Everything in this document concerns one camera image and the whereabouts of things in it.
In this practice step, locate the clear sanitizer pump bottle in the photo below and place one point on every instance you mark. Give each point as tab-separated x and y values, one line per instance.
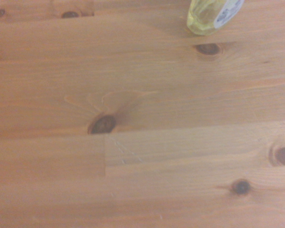
202	19

